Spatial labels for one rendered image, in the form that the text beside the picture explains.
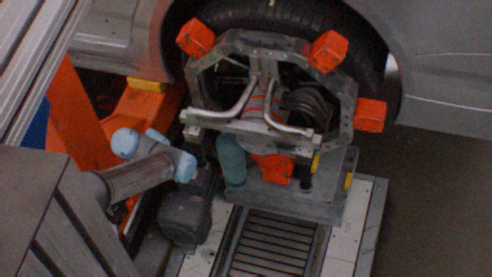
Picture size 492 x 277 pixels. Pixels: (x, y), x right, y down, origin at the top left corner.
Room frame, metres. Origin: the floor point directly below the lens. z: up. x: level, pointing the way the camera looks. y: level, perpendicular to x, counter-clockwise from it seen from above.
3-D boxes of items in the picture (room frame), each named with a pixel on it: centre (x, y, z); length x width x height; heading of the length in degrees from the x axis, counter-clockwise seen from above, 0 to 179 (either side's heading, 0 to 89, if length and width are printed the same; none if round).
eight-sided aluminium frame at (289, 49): (1.27, -0.11, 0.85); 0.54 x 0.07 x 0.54; 65
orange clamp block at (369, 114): (1.14, -0.39, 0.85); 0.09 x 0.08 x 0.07; 65
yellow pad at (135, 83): (1.60, 0.30, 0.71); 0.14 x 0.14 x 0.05; 65
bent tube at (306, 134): (1.11, -0.14, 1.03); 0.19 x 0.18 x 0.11; 155
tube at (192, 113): (1.20, 0.04, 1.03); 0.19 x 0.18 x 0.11; 155
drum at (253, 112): (1.20, -0.08, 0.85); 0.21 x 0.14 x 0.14; 155
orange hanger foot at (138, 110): (1.45, 0.37, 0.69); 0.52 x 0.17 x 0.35; 155
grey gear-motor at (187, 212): (1.31, 0.21, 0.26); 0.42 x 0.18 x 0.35; 155
